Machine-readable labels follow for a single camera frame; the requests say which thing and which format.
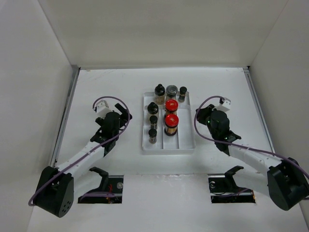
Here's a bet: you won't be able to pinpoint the white powder bottle black cap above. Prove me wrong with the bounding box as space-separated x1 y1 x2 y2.
147 102 159 117

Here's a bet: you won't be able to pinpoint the small brown spice jar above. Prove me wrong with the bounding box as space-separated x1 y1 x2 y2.
148 129 157 144
149 115 158 130

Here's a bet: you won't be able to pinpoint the red lid sauce jar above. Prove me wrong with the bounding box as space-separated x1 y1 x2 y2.
165 99 179 116
164 114 179 136

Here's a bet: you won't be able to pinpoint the small spice jar black cap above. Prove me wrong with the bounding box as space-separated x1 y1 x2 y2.
178 87 187 102

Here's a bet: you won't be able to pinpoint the clear-lid grinder white powder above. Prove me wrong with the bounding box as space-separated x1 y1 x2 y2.
165 85 178 101

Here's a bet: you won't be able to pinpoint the knob-cap jar tan chunks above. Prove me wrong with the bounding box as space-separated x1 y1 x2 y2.
154 84 165 105

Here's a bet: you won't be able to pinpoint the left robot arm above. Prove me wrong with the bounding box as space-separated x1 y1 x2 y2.
28 100 132 218

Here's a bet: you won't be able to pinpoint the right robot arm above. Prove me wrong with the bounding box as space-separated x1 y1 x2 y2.
117 104 309 211

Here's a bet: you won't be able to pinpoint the white plastic organizer tray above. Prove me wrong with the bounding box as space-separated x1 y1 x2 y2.
142 91 196 155

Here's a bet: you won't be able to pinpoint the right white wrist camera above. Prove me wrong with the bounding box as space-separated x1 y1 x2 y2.
217 98 231 112

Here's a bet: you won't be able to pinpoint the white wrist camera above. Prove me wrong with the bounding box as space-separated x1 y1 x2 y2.
217 98 231 112
94 100 110 118

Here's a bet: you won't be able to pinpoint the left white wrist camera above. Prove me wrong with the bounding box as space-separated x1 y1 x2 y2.
94 100 110 118

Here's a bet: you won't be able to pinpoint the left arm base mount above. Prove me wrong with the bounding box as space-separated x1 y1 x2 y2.
75 167 124 204

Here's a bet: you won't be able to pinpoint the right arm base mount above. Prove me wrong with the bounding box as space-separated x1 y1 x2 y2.
208 166 255 203

